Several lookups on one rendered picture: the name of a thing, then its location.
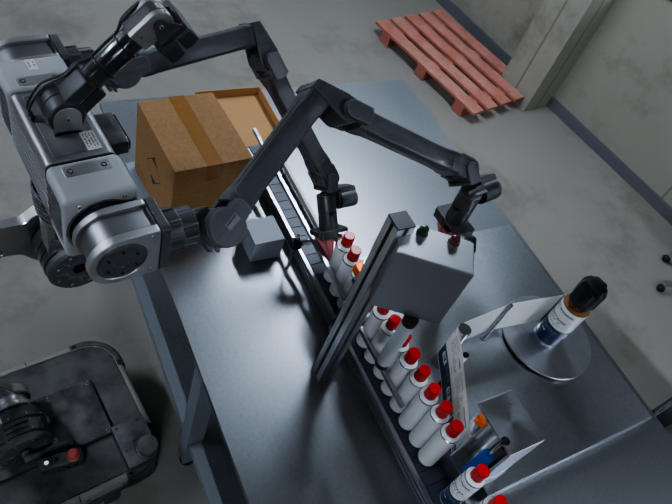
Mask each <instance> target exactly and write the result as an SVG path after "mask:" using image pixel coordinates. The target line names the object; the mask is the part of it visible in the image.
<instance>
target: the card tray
mask: <svg viewBox="0 0 672 504"><path fill-rule="evenodd" d="M204 93H213V94H214V95H215V97H216V98H217V100H218V102H219V103H220V105H221V106H222V108H223V110H224V111H225V113H226V114H227V116H228V118H229V119H230V121H231V123H232V124H233V126H234V127H235V129H236V131H237V132H238V134H239V135H240V137H241V139H242V140H243V142H244V143H245V145H246V147H249V146H255V145H259V143H258V141H257V139H256V137H255V135H254V133H253V132H252V131H253V128H256V129H257V131H258V133H259V134H260V136H261V138H262V140H263V142H264V141H265V140H266V139H267V137H268V136H269V135H270V133H271V132H272V131H273V129H274V128H275V127H276V125H277V124H278V123H279V119H278V117H277V116H276V114H275V112H274V110H273V109H272V107H271V105H270V103H269V102H268V100H267V98H266V96H265V95H264V93H263V91H262V89H261V88H260V87H248V88H234V89H221V90H207V91H195V95H196V94H204Z"/></svg>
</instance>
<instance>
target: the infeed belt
mask: <svg viewBox="0 0 672 504"><path fill-rule="evenodd" d="M249 148H250V151H251V152H252V154H253V156H254V154H255V153H256V152H257V150H258V149H259V148H260V145H255V146H249ZM279 172H280V173H281V175H282V177H283V179H284V181H285V183H286V185H287V187H288V188H289V190H290V192H291V194H292V196H293V198H294V200H295V201H296V203H297V205H298V207H299V209H300V211H301V213H302V214H303V216H304V218H305V220H306V222H307V224H308V226H309V227H310V229H314V228H315V226H314V224H313V222H312V220H311V219H310V217H309V215H308V213H307V211H306V209H305V207H304V206H303V204H302V202H301V200H300V198H299V196H298V195H297V193H296V191H295V189H294V187H293V185H292V184H291V182H290V180H289V178H288V176H287V174H286V173H285V171H284V169H283V167H282V168H281V169H280V170H279ZM269 187H270V189H271V191H272V193H273V195H274V197H275V199H276V201H277V203H278V205H279V206H280V208H281V210H282V212H283V214H284V216H285V218H286V220H287V222H288V224H289V226H290V228H291V230H292V232H293V233H294V235H295V237H296V235H297V234H300V239H301V241H302V240H307V239H309V237H308V235H307V233H306V231H305V229H304V227H303V226H302V224H301V222H300V220H299V218H298V216H297V214H296V212H295V211H294V209H293V207H292V205H291V203H290V201H289V199H288V197H287V196H286V194H285V192H284V190H283V188H282V186H281V184H280V182H279V180H278V179H277V177H276V176H275V177H274V179H273V180H272V181H271V183H270V184H269ZM301 249H302V251H303V253H304V255H305V257H306V259H307V260H308V262H309V264H310V266H311V268H312V270H313V272H314V274H315V276H316V278H317V280H318V282H319V284H320V286H321V287H322V289H323V291H324V293H325V295H326V297H327V299H328V301H329V303H330V305H331V307H332V309H333V311H334V313H335V314H336V316H337V314H338V312H339V309H338V308H337V306H336V301H337V299H338V298H335V297H333V296H332V295H331V294H330V293H329V287H330V285H331V284H329V283H327V282H326V281H325V280H324V278H323V274H324V272H325V270H326V269H325V267H324V265H323V263H322V261H321V259H320V258H319V256H318V254H317V252H316V250H315V248H314V246H313V244H312V243H307V244H302V247H301ZM358 334H359V331H358V332H357V334H356V335H355V337H354V339H353V341H352V343H351V345H352V347H353V349H354V351H355V353H356V355H357V357H358V359H359V361H360V363H361V365H362V366H363V368H364V370H365V372H366V374H367V376H368V378H369V380H370V382H371V384H372V386H373V388H374V390H375V392H376V393H377V395H378V397H379V399H380V401H381V403H382V405H383V407H384V409H385V411H386V413H387V415H388V417H389V419H390V420H391V422H392V424H393V426H394V428H395V430H396V432H397V434H398V436H399V438H400V440H401V442H402V444H403V446H404V447H405V449H406V451H407V453H408V455H409V457H410V459H411V461H412V463H413V465H414V467H415V469H416V471H417V473H418V474H419V476H420V478H421V480H422V482H423V484H424V486H425V488H426V490H427V492H428V494H429V496H430V498H431V500H432V501H433V503H434V504H441V503H440V500H439V495H440V492H441V491H442V490H443V489H444V488H446V487H447V486H448V485H449V484H450V483H451V482H450V480H449V478H448V476H447V475H446V473H445V471H444V469H443V467H442V465H441V464H440V462H439V460H438V461H437V462H436V463H435V464H434V465H433V466H431V467H425V466H423V465H422V464H420V462H419V461H418V458H417V453H418V451H419V450H420V449H421V448H420V449H417V448H414V447H413V446H412V445H411V444H410V443H409V440H408V435H409V433H410V432H411V431H405V430H403V429H402V428H401V427H400V426H399V424H398V417H399V415H400V414H397V413H394V412H393V411H392V410H391V409H390V407H389V400H390V399H391V398H392V397H387V396H385V395H384V394H383V393H382V392H381V389H380V385H381V383H382V380H378V379H377V378H376V377H375V376H374V375H373V372H372V370H373V367H374V366H375V365H371V364H369V363H367V362H366V361H365V359H364V352H365V350H366V349H362V348H360V347H359V346H358V345H357V343H356V337H357V336H358Z"/></svg>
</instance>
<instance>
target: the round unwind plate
mask: <svg viewBox="0 0 672 504"><path fill-rule="evenodd" d="M541 298H542V297H538V296H522V297H518V298H516V299H514V300H512V301H511V302H510V303H511V304H512V303H518V302H523V301H529V300H535V299H541ZM510 303H509V304H510ZM540 321H541V320H540ZM540 321H535V322H530V323H524V324H519V325H514V326H508V327H503V328H502V331H503V334H504V337H505V340H506V342H507V344H508V345H509V347H510V349H511V350H512V352H513V353H514V354H515V355H516V356H517V358H518V359H519V360H520V361H521V362H522V363H524V364H525V365H526V366H527V367H529V368H530V369H531V370H533V371H535V372H536V373H538V374H540V375H542V376H545V377H548V378H551V379H556V380H570V379H574V378H576V377H578V376H580V375H581V374H583V373H584V372H585V371H586V369H587V368H588V366H589V363H590V360H591V348H590V343H589V340H588V337H587V335H586V333H585V331H584V330H583V328H582V326H581V325H580V324H579V325H578V326H577V327H576V328H575V329H574V330H573V331H572V332H571V333H570V334H569V335H568V336H567V337H566V338H565V339H564V340H563V341H562V342H561V343H560V344H559V345H558V346H557V347H553V348H551V347H547V346H545V345H543V344H542V343H540V342H539V341H538V339H537V338H536V336H535V333H534V329H535V326H536V325H537V324H539V322H540Z"/></svg>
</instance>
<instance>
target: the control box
mask: <svg viewBox="0 0 672 504"><path fill-rule="evenodd" d="M419 227H420V226H418V225H416V227H415V230H414V231H413V233H412V234H410V235H405V234H404V233H403V234H402V236H401V237H398V238H397V240H396V242H395V244H394V245H393V247H392V249H391V251H390V253H389V255H388V257H387V258H386V260H385V262H384V264H383V266H382V268H381V270H380V272H379V273H378V275H377V277H376V279H375V281H374V283H373V285H372V287H371V288H370V295H369V304H371V305H374V306H377V307H381V308H384V309H388V310H391V311H394V312H398V313H401V314H405V315H408V316H412V317H415V318H418V319H422V320H425V321H429V322H432V323H435V324H439V323H440V322H441V320H442V319H443V318H444V316H445V315H446V314H447V312H448V311H449V309H450V308H451V307H452V305H453V304H454V303H455V301H456V300H457V298H458V297H459V296H460V294H461V293H462V292H463V290H464V289H465V287H466V286H467V285H468V283H469V282H470V281H471V279H472V278H473V276H474V244H473V243H471V242H470V241H467V240H463V239H461V242H460V245H459V246H458V248H452V247H450V246H449V245H448V243H447V240H448V239H449V238H450V237H451V236H450V235H447V234H444V233H441V232H437V231H434V230H431V229H429V233H428V236H427V238H425V239H422V238H420V237H418V236H417V235H416V230H417V229H418V228H419Z"/></svg>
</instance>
